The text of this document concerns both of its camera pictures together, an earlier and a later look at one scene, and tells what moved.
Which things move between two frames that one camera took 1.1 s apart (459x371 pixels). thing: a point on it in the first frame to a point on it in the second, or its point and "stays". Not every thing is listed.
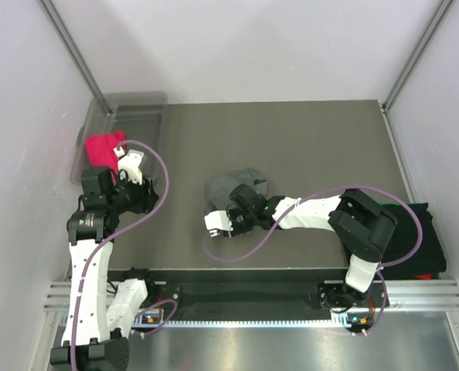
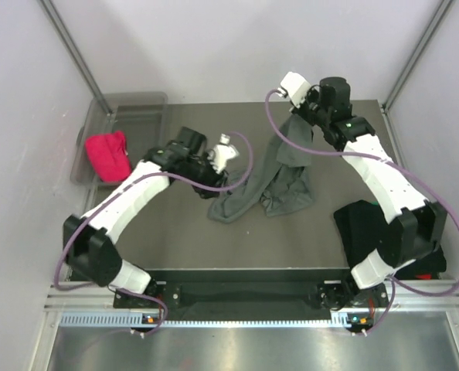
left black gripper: (147, 197) to (214, 179)
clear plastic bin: (142, 117) stays
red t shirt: (101, 151) stays
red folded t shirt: (423, 277) stays
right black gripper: (236, 230) to (311, 94)
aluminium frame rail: (404, 296) stays
